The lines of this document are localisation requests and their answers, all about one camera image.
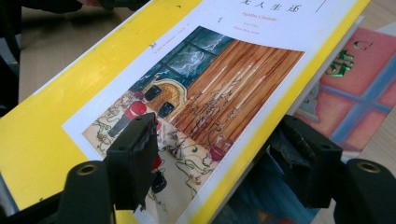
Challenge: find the red illustrated book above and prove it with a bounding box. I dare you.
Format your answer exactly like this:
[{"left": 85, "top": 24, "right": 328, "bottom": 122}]
[{"left": 214, "top": 26, "right": 396, "bottom": 224}]

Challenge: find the yellow book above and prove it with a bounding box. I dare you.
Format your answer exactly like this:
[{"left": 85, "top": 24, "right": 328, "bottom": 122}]
[{"left": 0, "top": 0, "right": 372, "bottom": 224}]

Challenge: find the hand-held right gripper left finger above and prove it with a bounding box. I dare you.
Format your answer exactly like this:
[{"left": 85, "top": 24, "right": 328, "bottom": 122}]
[{"left": 106, "top": 112, "right": 161, "bottom": 212}]

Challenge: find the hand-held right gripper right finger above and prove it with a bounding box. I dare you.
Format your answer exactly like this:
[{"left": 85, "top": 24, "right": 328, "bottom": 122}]
[{"left": 269, "top": 115, "right": 344, "bottom": 209}]

